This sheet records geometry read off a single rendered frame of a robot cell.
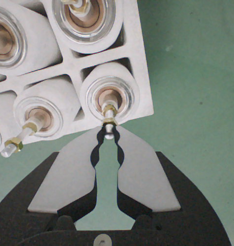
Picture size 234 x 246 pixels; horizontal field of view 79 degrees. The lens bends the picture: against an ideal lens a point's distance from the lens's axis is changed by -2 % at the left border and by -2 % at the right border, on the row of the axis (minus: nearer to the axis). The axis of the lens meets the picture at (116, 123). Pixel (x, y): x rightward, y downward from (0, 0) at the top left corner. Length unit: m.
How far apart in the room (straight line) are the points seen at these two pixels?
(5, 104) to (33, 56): 0.14
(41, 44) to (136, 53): 0.15
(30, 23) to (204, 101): 0.52
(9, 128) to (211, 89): 0.57
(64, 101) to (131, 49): 0.15
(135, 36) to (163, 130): 0.37
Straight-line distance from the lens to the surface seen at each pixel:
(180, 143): 0.63
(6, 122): 0.32
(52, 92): 0.25
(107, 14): 0.21
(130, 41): 0.29
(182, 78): 0.52
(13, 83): 0.35
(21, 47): 0.24
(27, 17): 0.25
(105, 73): 0.22
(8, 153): 0.20
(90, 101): 0.23
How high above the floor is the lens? 0.46
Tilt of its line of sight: 62 degrees down
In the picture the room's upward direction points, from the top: 177 degrees clockwise
